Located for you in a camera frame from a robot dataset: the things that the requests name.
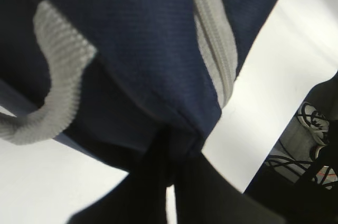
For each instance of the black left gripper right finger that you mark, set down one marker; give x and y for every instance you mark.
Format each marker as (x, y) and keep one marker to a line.
(202, 195)

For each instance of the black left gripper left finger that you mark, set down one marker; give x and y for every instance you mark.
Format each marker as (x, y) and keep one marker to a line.
(140, 197)

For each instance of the navy and white lunch bag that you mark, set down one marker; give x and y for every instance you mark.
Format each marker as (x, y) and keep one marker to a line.
(111, 74)

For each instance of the white and black sneaker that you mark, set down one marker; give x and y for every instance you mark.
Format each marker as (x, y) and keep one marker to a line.
(315, 122)

